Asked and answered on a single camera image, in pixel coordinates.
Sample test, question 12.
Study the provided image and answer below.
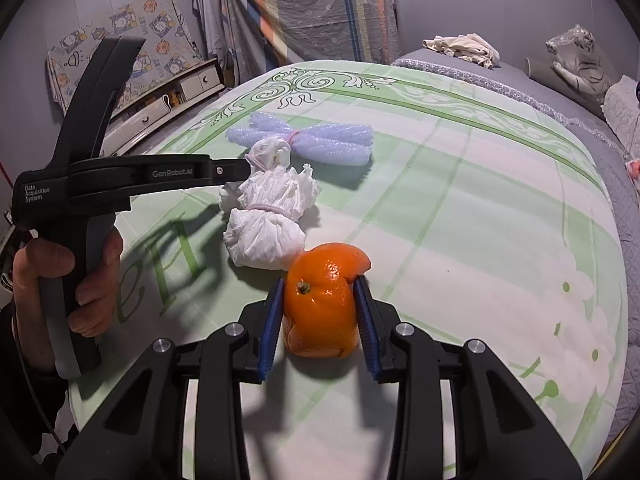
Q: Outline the person's left forearm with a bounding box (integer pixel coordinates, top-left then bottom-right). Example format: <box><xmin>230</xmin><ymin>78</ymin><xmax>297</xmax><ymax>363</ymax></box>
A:
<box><xmin>0</xmin><ymin>305</ymin><xmax>68</xmax><ymax>458</ymax></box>

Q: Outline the grey hanging shirt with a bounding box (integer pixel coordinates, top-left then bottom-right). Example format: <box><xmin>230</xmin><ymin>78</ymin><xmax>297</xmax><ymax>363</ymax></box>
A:
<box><xmin>192</xmin><ymin>0</ymin><xmax>232</xmax><ymax>62</ymax></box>

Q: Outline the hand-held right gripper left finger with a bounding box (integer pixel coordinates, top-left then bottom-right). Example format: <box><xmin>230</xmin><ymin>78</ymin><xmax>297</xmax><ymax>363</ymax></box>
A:
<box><xmin>55</xmin><ymin>276</ymin><xmax>287</xmax><ymax>480</ymax></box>

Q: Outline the white drawer cabinet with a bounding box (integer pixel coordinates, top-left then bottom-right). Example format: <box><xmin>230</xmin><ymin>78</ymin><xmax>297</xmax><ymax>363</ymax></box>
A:
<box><xmin>102</xmin><ymin>57</ymin><xmax>227</xmax><ymax>157</ymax></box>

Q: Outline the white tiger plush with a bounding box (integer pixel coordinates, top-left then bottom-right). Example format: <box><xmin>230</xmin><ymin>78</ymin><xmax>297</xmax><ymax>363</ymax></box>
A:
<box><xmin>545</xmin><ymin>25</ymin><xmax>614</xmax><ymax>104</ymax></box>

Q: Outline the green floral bedsheet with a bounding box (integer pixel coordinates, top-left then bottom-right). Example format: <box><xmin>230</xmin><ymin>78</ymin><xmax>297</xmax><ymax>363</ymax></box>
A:
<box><xmin>67</xmin><ymin>60</ymin><xmax>629</xmax><ymax>480</ymax></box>

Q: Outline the lilac foam net bundle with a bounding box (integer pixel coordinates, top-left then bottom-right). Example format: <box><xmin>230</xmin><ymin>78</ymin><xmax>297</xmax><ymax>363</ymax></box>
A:
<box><xmin>226</xmin><ymin>112</ymin><xmax>375</xmax><ymax>167</ymax></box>

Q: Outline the white lace pillow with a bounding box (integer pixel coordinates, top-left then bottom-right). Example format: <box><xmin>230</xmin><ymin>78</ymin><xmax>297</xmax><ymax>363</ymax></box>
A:
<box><xmin>600</xmin><ymin>75</ymin><xmax>640</xmax><ymax>147</ymax></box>

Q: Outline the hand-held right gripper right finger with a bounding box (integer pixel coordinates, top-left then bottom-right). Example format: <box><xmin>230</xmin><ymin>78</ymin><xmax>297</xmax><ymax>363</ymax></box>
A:
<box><xmin>352</xmin><ymin>280</ymin><xmax>583</xmax><ymax>480</ymax></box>

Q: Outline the cream crumpled clothing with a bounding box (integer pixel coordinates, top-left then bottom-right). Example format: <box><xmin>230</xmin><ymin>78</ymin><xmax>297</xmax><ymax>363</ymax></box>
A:
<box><xmin>422</xmin><ymin>33</ymin><xmax>501</xmax><ymax>69</ymax></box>

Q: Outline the grey quilted blanket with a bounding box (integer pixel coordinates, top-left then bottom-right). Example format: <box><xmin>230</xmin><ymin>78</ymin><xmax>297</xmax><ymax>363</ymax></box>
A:
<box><xmin>390</xmin><ymin>49</ymin><xmax>640</xmax><ymax>443</ymax></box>

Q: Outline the grey-green bolster pillow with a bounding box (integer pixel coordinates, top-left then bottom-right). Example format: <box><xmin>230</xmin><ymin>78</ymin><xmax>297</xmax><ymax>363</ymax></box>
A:
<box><xmin>524</xmin><ymin>57</ymin><xmax>607</xmax><ymax>119</ymax></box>

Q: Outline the cartoon printed cloth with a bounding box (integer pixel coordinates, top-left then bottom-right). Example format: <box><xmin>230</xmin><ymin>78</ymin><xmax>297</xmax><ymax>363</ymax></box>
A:
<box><xmin>46</xmin><ymin>0</ymin><xmax>201</xmax><ymax>111</ymax></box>

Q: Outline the orange peel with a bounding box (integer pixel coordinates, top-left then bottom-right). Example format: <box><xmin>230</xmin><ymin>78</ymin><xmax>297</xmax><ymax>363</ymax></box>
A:
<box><xmin>282</xmin><ymin>242</ymin><xmax>372</xmax><ymax>360</ymax></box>

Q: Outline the person's left hand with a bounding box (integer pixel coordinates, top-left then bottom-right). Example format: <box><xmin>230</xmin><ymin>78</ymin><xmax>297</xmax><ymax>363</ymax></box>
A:
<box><xmin>11</xmin><ymin>225</ymin><xmax>125</xmax><ymax>339</ymax></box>

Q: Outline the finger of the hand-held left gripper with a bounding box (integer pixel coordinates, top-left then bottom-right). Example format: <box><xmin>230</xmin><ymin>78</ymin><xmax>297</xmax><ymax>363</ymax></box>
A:
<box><xmin>209</xmin><ymin>158</ymin><xmax>252</xmax><ymax>182</ymax></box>

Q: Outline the white tissue bundle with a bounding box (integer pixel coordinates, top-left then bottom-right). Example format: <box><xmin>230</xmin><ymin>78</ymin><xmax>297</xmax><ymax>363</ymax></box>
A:
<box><xmin>220</xmin><ymin>139</ymin><xmax>322</xmax><ymax>272</ymax></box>

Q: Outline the striped hanging sheet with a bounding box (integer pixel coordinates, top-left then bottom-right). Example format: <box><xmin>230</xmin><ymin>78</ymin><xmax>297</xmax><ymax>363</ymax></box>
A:
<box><xmin>220</xmin><ymin>0</ymin><xmax>404</xmax><ymax>74</ymax></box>

